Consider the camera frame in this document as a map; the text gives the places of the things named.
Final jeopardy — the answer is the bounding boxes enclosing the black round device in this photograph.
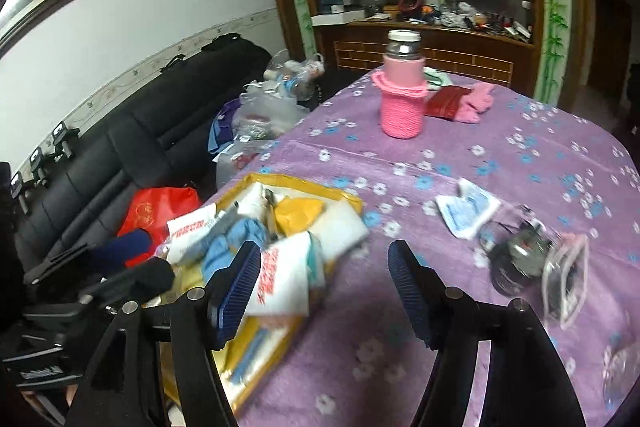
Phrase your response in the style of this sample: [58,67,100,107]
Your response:
[487,222,551,295]

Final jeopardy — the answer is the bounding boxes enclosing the blue face masks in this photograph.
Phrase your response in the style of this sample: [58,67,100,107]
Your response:
[200,217,268,283]

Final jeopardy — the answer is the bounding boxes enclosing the purple floral tablecloth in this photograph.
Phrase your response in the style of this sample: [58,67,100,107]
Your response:
[215,67,640,427]

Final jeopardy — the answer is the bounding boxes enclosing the clear zip bag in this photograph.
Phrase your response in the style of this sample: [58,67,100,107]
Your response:
[477,204,591,328]

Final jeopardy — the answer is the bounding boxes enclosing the red plastic bag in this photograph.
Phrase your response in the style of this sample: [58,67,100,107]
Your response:
[117,187,203,268]

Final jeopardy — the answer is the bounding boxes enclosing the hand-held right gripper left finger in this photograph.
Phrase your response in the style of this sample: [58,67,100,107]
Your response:
[67,241,263,427]

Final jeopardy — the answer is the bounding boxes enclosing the black sofa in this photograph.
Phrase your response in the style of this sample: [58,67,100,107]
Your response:
[0,34,273,308]

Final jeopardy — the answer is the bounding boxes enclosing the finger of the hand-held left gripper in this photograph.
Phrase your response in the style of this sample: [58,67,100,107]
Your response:
[22,229,153,285]
[77,257,176,305]

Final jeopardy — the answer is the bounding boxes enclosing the bag of plastic bottles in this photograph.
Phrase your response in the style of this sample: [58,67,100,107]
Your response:
[264,49,326,100]

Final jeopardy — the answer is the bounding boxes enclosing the bottle in pink knitted sleeve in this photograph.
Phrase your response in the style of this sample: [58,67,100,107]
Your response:
[371,29,431,140]

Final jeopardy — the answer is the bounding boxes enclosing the flat white box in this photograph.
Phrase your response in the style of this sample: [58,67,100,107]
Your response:
[311,9,366,26]

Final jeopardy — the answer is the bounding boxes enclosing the small black camera device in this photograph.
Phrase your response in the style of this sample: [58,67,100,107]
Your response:
[27,147,51,188]
[9,172,31,215]
[50,121,81,160]

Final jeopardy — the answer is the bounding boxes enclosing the clear shiny wrapper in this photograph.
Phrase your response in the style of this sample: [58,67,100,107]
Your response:
[600,342,640,408]

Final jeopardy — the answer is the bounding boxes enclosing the clear bag with red print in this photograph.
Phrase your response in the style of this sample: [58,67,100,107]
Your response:
[215,139,281,192]

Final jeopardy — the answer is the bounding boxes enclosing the red wallet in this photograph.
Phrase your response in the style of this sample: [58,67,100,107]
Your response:
[424,86,473,122]

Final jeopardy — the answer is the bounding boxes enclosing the wooden cabinet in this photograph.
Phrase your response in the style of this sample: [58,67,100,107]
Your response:
[312,19,538,95]

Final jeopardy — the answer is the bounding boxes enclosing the clutter of small items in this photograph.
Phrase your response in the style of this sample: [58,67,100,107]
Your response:
[365,0,533,42]

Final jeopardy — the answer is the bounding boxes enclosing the blue and purple cloth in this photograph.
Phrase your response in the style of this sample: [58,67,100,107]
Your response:
[207,99,241,155]

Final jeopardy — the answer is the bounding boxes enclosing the yellow cardboard box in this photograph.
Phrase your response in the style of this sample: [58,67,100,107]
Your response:
[155,172,363,413]

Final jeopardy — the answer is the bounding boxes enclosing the yellow pouch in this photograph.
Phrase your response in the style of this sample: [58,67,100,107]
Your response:
[274,196,326,238]

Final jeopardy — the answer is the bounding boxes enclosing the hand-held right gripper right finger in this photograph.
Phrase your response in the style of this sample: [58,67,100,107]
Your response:
[387,239,586,427]

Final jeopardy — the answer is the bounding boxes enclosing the clear plastic bag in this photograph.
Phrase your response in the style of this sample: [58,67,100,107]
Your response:
[232,82,311,142]

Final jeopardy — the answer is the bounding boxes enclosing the white and blue packet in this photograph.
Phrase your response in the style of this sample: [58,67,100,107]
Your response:
[435,177,502,240]

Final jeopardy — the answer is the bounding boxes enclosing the white packet with red print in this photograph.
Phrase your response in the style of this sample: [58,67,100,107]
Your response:
[165,204,231,265]
[247,232,326,318]

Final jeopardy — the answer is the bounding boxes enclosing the pale green cloth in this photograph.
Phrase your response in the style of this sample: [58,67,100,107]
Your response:
[424,67,453,86]

